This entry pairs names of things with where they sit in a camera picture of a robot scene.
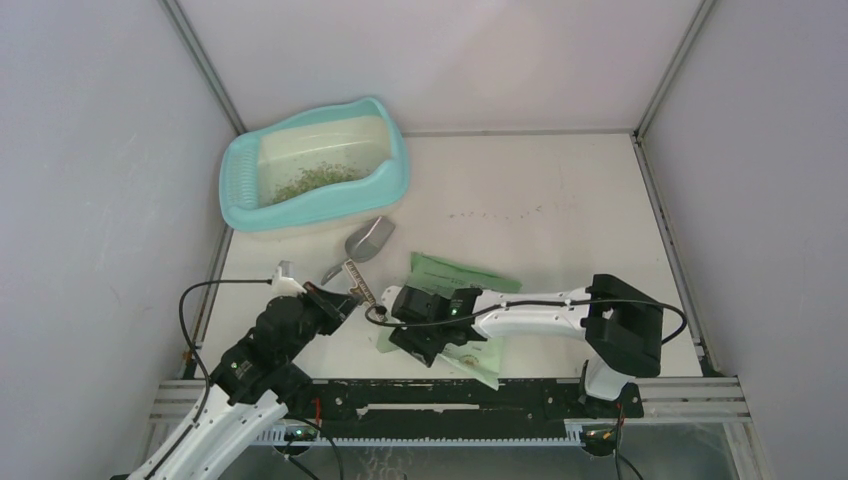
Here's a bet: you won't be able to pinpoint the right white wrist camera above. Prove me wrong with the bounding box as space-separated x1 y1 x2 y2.
380 285 402 315

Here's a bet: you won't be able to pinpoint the green cat litter bag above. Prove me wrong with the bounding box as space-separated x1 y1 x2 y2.
407 252 522 391

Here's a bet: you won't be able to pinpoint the torn brown bag strip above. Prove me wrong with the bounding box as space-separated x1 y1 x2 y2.
342 259 378 306

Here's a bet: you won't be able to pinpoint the white slotted cable duct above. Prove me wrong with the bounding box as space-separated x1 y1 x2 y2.
251 424 585 447

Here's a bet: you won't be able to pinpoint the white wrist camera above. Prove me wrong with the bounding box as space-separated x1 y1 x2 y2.
270 260 306 297
380 285 402 315

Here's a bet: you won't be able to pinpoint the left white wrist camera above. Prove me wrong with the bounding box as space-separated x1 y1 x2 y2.
270 260 306 297

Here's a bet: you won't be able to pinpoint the black mounting base bar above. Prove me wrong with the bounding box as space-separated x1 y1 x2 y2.
291 378 644 438

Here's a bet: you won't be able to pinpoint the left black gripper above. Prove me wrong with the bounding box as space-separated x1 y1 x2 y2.
279 280 361 365

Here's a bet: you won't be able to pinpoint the left black camera cable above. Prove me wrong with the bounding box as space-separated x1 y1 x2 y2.
142 278 274 480

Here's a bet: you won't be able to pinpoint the teal plastic litter box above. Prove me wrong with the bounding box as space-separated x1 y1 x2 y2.
218 97 410 235

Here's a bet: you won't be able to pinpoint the green litter pellets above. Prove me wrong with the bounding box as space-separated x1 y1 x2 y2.
270 162 365 204

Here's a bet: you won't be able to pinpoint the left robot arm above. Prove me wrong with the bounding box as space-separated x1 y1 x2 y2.
129 282 363 479

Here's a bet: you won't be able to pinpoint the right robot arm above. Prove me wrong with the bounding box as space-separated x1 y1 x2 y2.
377 274 666 416

